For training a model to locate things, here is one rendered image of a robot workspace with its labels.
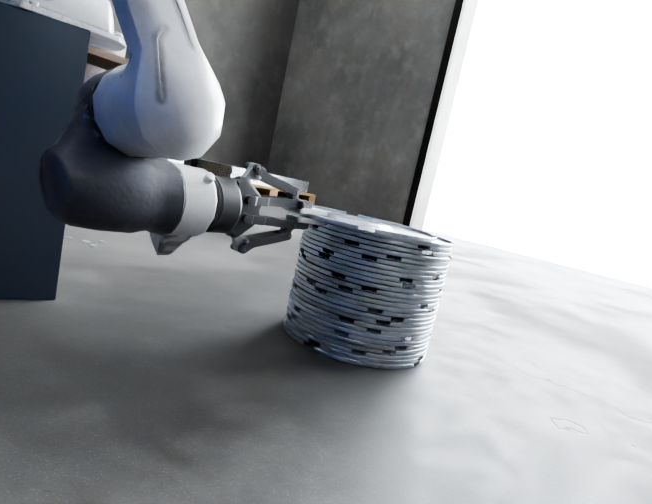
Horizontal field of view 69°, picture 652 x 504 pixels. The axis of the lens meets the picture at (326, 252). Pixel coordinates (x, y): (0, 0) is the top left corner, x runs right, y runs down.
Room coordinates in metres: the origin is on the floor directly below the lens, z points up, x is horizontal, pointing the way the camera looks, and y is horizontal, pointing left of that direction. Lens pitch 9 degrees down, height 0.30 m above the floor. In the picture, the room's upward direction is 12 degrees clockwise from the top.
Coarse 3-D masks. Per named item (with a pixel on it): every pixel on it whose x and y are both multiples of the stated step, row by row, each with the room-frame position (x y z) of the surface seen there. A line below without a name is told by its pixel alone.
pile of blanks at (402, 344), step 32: (320, 256) 0.83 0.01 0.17; (352, 256) 0.80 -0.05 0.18; (384, 256) 0.79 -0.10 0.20; (416, 256) 0.80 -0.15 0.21; (448, 256) 0.93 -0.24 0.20; (320, 288) 0.84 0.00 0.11; (352, 288) 0.82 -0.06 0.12; (384, 288) 0.79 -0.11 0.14; (416, 288) 0.81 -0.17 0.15; (288, 320) 0.88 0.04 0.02; (320, 320) 0.81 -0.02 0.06; (352, 320) 0.80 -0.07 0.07; (384, 320) 0.79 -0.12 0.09; (416, 320) 0.82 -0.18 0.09; (320, 352) 0.80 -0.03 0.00; (352, 352) 0.79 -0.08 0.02; (384, 352) 0.80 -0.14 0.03; (416, 352) 0.84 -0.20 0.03
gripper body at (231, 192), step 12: (216, 180) 0.61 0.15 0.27; (228, 180) 0.62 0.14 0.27; (240, 180) 0.64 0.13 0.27; (216, 192) 0.60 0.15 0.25; (228, 192) 0.60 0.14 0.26; (240, 192) 0.62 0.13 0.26; (252, 192) 0.66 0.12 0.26; (228, 204) 0.60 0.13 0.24; (240, 204) 0.61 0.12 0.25; (216, 216) 0.59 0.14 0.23; (228, 216) 0.60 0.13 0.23; (240, 216) 0.65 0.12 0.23; (216, 228) 0.60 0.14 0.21; (228, 228) 0.62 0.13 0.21; (240, 228) 0.65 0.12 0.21
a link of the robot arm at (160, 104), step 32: (128, 0) 0.43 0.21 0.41; (160, 0) 0.45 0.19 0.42; (128, 32) 0.44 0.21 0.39; (160, 32) 0.45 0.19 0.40; (192, 32) 0.48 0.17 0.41; (128, 64) 0.45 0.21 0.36; (160, 64) 0.44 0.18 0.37; (192, 64) 0.46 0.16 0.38; (96, 96) 0.48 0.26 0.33; (128, 96) 0.44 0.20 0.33; (160, 96) 0.43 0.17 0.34; (192, 96) 0.45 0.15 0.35; (128, 128) 0.46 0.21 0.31; (160, 128) 0.44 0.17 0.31; (192, 128) 0.45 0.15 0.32
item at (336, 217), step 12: (312, 216) 0.76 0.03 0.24; (324, 216) 0.84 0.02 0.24; (336, 216) 0.84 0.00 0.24; (348, 216) 0.89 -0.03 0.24; (360, 216) 1.02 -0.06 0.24; (372, 228) 0.81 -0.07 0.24; (384, 228) 0.84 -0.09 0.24; (396, 228) 0.93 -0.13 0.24; (408, 228) 0.97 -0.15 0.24; (420, 240) 0.78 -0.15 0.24; (432, 240) 0.81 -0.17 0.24
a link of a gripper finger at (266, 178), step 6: (246, 168) 0.67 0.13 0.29; (258, 168) 0.66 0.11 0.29; (258, 174) 0.66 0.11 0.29; (264, 174) 0.67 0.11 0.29; (270, 174) 0.68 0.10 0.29; (264, 180) 0.67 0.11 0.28; (270, 180) 0.68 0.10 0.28; (276, 180) 0.69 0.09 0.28; (282, 180) 0.70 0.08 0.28; (276, 186) 0.69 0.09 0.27; (282, 186) 0.70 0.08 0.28; (288, 186) 0.71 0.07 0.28; (294, 186) 0.72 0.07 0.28; (288, 192) 0.71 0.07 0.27; (294, 192) 0.72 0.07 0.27
